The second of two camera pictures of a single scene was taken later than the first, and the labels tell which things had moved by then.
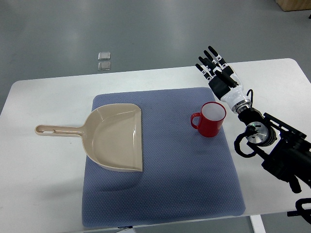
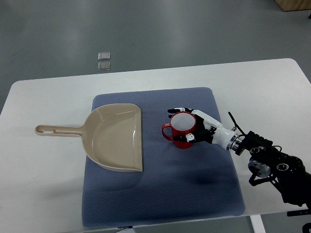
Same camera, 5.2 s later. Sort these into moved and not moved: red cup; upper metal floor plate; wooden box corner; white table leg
Moved: red cup
Not moved: white table leg; upper metal floor plate; wooden box corner
